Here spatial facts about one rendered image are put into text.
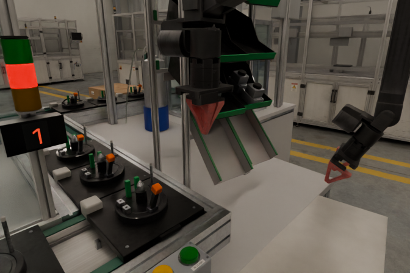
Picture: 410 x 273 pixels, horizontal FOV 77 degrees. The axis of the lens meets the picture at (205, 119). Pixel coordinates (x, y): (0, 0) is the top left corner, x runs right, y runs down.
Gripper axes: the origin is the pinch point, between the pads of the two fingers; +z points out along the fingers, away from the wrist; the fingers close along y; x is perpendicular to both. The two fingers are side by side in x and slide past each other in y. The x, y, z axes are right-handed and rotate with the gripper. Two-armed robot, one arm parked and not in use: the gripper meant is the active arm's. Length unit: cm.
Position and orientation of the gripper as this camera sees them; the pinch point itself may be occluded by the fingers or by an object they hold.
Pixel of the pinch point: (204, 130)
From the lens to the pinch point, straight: 53.4
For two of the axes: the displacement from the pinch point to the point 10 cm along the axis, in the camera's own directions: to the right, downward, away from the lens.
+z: -0.1, 9.5, 3.0
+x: 7.0, 2.2, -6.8
